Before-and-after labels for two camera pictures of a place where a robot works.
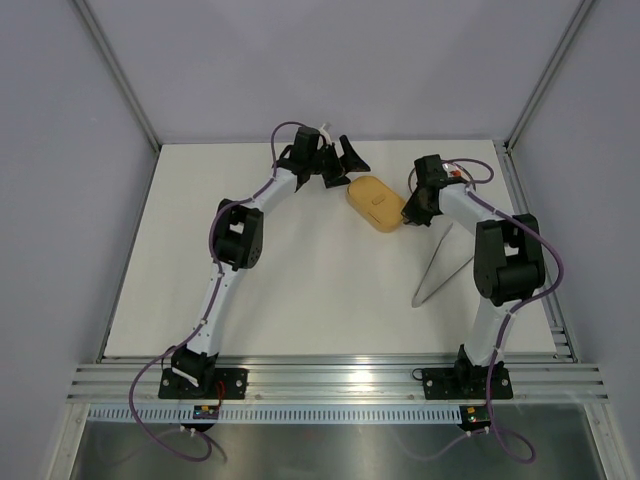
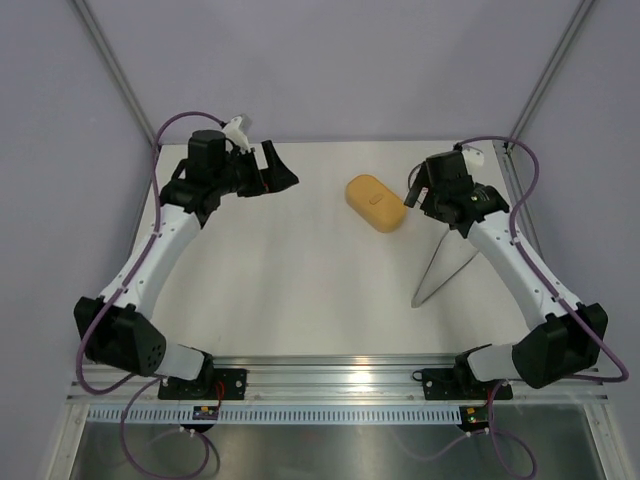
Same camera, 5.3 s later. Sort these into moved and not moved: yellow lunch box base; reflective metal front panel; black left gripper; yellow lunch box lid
Moved: black left gripper
Not moved: yellow lunch box lid; reflective metal front panel; yellow lunch box base
